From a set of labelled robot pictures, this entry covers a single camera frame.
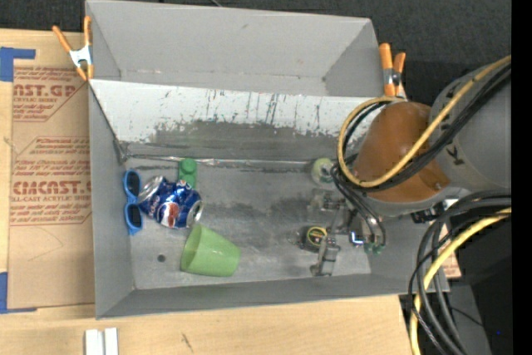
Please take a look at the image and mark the pale green ball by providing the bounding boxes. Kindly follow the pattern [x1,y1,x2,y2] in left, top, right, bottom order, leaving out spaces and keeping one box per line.
[311,157,336,185]

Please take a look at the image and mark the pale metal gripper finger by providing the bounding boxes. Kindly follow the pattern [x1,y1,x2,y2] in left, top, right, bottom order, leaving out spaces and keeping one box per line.
[309,237,342,278]
[310,188,347,217]

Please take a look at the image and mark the crushed blue soda can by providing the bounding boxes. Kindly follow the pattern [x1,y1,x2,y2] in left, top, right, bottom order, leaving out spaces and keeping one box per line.
[136,175,205,231]

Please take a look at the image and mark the small black and yellow object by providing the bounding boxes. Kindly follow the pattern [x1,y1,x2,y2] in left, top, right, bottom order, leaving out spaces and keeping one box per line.
[295,224,329,251]

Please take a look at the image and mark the small green bottle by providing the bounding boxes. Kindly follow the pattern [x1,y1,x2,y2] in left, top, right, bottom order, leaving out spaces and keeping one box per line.
[177,157,199,190]

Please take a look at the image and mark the blue sunglasses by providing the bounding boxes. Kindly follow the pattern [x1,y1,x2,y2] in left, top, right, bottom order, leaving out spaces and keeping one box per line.
[121,169,145,237]

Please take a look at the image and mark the black cylinder on white bracket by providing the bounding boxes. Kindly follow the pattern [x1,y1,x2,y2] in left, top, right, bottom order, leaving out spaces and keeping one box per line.
[410,197,461,224]

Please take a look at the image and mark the green plastic cup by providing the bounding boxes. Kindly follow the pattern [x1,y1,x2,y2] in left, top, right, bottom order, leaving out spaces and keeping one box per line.
[179,223,243,279]

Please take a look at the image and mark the grey metal bin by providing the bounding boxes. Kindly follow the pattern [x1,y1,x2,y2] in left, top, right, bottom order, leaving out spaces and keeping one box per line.
[84,0,451,320]

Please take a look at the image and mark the brown cardboard board, red print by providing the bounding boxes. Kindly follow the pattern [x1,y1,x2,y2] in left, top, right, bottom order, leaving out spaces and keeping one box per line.
[0,27,96,315]

